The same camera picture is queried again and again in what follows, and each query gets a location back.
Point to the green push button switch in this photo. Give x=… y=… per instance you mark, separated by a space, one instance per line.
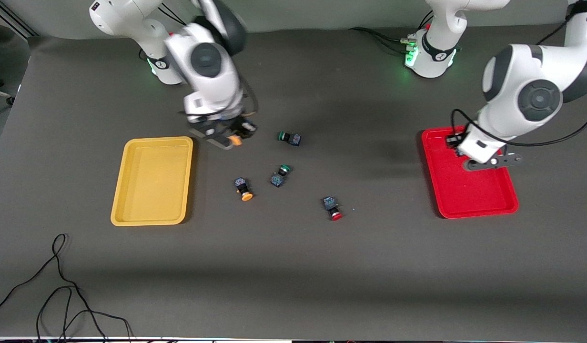
x=291 y=138
x=279 y=177

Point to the yellow-orange push button switch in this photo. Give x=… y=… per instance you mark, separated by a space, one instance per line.
x=243 y=188
x=243 y=133

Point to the red plastic tray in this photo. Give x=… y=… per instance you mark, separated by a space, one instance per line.
x=465 y=195

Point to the dark grey table mat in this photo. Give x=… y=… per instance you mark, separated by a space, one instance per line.
x=293 y=267

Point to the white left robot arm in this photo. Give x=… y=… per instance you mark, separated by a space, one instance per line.
x=536 y=95

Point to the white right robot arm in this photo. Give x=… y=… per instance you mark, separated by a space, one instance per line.
x=205 y=59

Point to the yellow plastic tray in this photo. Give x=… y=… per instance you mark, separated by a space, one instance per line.
x=153 y=183

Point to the aluminium frame rail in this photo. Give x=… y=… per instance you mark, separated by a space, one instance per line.
x=12 y=21

